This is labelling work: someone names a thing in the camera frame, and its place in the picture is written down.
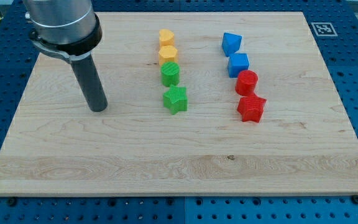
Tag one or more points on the yellow hexagon block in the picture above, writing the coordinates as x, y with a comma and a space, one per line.
167, 53

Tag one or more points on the red cylinder block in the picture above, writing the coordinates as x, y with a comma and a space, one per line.
246, 82

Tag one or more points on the green star block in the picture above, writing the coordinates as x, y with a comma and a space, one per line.
175, 99

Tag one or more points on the green cylinder block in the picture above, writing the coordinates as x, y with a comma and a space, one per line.
170, 72

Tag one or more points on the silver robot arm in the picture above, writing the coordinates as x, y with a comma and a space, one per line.
65, 29

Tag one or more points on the wooden board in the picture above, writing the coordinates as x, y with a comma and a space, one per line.
304, 143

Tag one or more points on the red star block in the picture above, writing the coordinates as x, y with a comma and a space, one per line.
251, 108

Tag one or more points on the yellow heart block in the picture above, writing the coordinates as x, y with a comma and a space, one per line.
166, 37

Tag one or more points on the blue cube block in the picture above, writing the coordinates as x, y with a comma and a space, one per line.
237, 63

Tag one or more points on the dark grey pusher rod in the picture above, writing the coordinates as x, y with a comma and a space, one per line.
88, 79

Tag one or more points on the blue triangle block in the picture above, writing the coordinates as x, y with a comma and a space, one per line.
231, 43

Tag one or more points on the white fiducial marker tag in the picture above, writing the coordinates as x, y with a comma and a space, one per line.
324, 29

